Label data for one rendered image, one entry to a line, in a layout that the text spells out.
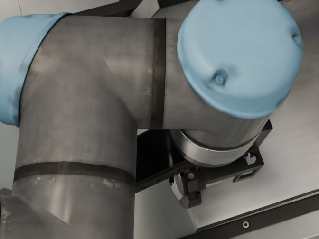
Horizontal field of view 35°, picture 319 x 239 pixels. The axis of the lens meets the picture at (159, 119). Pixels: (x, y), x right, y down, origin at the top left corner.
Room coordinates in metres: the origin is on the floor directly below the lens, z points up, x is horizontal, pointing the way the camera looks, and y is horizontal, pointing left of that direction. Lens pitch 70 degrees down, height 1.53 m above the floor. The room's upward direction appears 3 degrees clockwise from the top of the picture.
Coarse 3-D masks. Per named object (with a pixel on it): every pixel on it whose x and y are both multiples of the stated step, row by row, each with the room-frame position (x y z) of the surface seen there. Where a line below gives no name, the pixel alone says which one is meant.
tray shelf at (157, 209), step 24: (24, 0) 0.41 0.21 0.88; (48, 0) 0.41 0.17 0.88; (72, 0) 0.41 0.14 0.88; (96, 0) 0.41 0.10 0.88; (192, 0) 0.42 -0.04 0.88; (144, 192) 0.13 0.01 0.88; (168, 192) 0.14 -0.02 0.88; (144, 216) 0.10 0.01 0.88; (168, 216) 0.11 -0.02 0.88; (312, 216) 0.12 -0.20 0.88
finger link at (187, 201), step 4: (192, 192) 0.11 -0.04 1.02; (196, 192) 0.11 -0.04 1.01; (184, 196) 0.11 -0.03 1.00; (188, 196) 0.10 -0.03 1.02; (192, 196) 0.10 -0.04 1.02; (196, 196) 0.10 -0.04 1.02; (200, 196) 0.11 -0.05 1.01; (180, 200) 0.11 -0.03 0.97; (184, 200) 0.10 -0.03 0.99; (188, 200) 0.10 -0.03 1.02; (192, 200) 0.10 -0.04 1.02; (196, 200) 0.10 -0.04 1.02; (200, 200) 0.10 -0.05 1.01; (184, 204) 0.10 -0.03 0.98; (188, 204) 0.10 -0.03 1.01; (192, 204) 0.10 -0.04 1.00; (196, 204) 0.10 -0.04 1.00; (188, 208) 0.10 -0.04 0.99
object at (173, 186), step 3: (174, 180) 0.13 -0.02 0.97; (222, 180) 0.14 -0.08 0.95; (174, 183) 0.13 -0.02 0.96; (213, 183) 0.13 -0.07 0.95; (216, 183) 0.14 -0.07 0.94; (171, 186) 0.13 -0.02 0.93; (174, 186) 0.13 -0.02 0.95; (177, 186) 0.12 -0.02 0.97; (207, 186) 0.13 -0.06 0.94; (174, 189) 0.13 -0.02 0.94; (177, 189) 0.12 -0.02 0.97; (174, 192) 0.12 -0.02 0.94; (177, 192) 0.12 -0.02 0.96; (177, 195) 0.12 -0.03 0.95; (180, 195) 0.11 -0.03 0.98; (177, 198) 0.12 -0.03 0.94; (180, 198) 0.11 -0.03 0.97
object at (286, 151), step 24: (288, 0) 0.41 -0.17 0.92; (312, 0) 0.42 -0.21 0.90; (312, 24) 0.39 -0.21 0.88; (312, 48) 0.35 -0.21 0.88; (312, 72) 0.32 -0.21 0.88; (288, 96) 0.28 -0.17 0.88; (312, 96) 0.28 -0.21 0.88; (288, 120) 0.24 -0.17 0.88; (312, 120) 0.24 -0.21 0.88; (264, 144) 0.21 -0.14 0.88; (288, 144) 0.21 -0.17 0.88; (312, 144) 0.21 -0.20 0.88; (264, 168) 0.17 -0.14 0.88; (288, 168) 0.18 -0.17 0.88; (312, 168) 0.18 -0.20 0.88; (216, 192) 0.14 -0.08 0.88; (240, 192) 0.14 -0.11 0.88; (264, 192) 0.14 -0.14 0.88; (288, 192) 0.14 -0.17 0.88; (312, 192) 0.14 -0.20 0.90; (192, 216) 0.10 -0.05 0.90; (216, 216) 0.11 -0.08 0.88; (240, 216) 0.11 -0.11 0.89
